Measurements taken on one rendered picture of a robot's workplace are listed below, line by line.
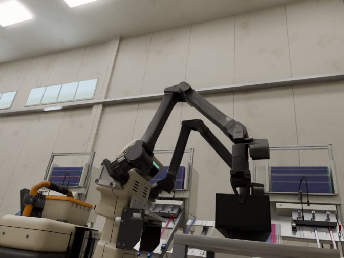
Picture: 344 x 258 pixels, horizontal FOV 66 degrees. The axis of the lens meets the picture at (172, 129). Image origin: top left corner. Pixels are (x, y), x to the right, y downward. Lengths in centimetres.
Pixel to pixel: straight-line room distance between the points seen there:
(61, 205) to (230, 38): 633
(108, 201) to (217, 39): 633
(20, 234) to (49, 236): 11
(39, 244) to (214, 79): 570
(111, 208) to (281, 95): 510
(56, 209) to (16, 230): 20
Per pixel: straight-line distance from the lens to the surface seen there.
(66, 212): 139
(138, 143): 111
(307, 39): 686
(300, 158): 539
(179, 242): 87
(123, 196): 126
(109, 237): 128
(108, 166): 112
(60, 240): 131
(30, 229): 126
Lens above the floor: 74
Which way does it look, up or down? 25 degrees up
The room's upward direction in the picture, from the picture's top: 7 degrees clockwise
